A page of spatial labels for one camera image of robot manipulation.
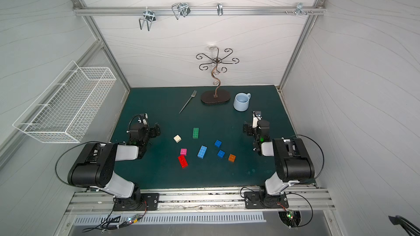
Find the cream square lego brick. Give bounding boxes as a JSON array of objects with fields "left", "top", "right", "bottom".
[{"left": 174, "top": 135, "right": 182, "bottom": 143}]

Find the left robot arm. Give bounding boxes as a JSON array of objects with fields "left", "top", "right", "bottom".
[{"left": 54, "top": 114, "right": 161, "bottom": 211}]

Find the metal double hook left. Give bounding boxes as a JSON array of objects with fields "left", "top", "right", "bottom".
[{"left": 139, "top": 9, "right": 156, "bottom": 31}]

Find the white wire basket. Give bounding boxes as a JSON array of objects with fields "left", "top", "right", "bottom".
[{"left": 13, "top": 61, "right": 117, "bottom": 144}]

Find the blue square lego brick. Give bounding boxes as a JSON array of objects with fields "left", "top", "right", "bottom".
[
  {"left": 217, "top": 150, "right": 225, "bottom": 158},
  {"left": 214, "top": 140, "right": 222, "bottom": 148}
]

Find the small metal hook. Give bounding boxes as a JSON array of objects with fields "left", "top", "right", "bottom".
[{"left": 217, "top": 3, "right": 223, "bottom": 16}]

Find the green table mat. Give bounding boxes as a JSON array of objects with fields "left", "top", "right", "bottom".
[{"left": 112, "top": 85, "right": 294, "bottom": 189}]

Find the red long lego brick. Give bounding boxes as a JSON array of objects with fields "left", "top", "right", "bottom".
[{"left": 178, "top": 155, "right": 188, "bottom": 168}]

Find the white vent strip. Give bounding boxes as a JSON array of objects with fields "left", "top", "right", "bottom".
[{"left": 73, "top": 212, "right": 266, "bottom": 226}]

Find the green long lego brick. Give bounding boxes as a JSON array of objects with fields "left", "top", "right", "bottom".
[{"left": 192, "top": 127, "right": 199, "bottom": 139}]

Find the metal double hook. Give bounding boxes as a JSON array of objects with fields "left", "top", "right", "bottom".
[
  {"left": 171, "top": 2, "right": 191, "bottom": 20},
  {"left": 139, "top": 9, "right": 156, "bottom": 31}
]

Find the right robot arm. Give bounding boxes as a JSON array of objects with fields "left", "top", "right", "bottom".
[{"left": 243, "top": 116, "right": 325, "bottom": 209}]

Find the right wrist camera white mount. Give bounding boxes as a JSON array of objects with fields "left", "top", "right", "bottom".
[{"left": 252, "top": 111, "right": 262, "bottom": 128}]

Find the aluminium top rail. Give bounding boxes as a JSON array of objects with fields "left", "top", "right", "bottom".
[{"left": 73, "top": 5, "right": 327, "bottom": 16}]

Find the black stand corner object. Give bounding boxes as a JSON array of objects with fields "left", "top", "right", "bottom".
[{"left": 388, "top": 215, "right": 420, "bottom": 236}]

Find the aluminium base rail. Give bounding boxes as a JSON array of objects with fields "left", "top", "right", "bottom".
[{"left": 65, "top": 186, "right": 336, "bottom": 215}]

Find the silver metal fork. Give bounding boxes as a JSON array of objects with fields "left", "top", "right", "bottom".
[{"left": 179, "top": 90, "right": 197, "bottom": 114}]

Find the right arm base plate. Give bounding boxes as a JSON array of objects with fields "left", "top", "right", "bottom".
[{"left": 244, "top": 191, "right": 289, "bottom": 209}]

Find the brown metal mug tree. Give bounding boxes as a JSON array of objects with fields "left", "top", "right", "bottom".
[{"left": 196, "top": 46, "right": 240, "bottom": 105}]

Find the metal double hook middle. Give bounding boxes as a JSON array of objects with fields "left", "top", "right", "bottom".
[{"left": 171, "top": 2, "right": 191, "bottom": 20}]

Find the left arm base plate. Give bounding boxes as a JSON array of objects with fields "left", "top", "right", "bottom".
[{"left": 113, "top": 193, "right": 159, "bottom": 212}]

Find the light blue mug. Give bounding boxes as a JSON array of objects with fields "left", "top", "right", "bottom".
[{"left": 234, "top": 93, "right": 251, "bottom": 112}]

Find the orange square lego brick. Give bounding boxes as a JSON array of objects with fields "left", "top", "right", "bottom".
[{"left": 228, "top": 154, "right": 236, "bottom": 162}]

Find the metal hook right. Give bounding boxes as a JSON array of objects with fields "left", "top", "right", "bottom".
[{"left": 284, "top": 3, "right": 313, "bottom": 16}]

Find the light blue long lego brick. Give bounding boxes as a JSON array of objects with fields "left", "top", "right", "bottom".
[{"left": 198, "top": 146, "right": 207, "bottom": 159}]

